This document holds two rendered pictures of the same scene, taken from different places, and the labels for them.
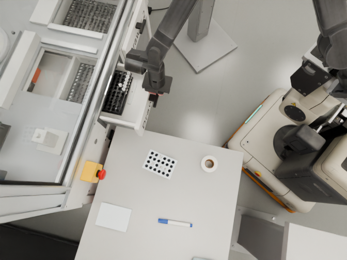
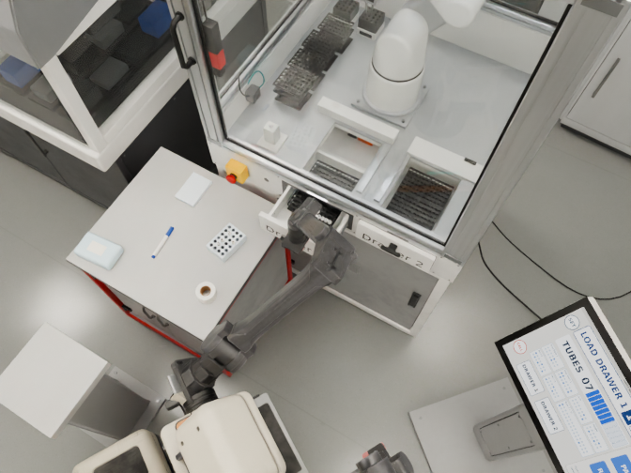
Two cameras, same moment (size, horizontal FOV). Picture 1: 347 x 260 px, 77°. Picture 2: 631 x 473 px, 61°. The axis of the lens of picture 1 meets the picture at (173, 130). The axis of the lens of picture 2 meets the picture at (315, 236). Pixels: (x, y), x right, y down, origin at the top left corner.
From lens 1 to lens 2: 1.27 m
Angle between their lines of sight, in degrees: 33
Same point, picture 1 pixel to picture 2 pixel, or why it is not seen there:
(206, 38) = (478, 455)
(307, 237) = (84, 375)
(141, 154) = (246, 229)
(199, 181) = (193, 279)
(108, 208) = (203, 186)
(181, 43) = (476, 402)
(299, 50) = not seen: outside the picture
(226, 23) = not seen: outside the picture
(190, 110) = (341, 379)
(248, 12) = not seen: outside the picture
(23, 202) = (205, 104)
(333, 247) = (60, 401)
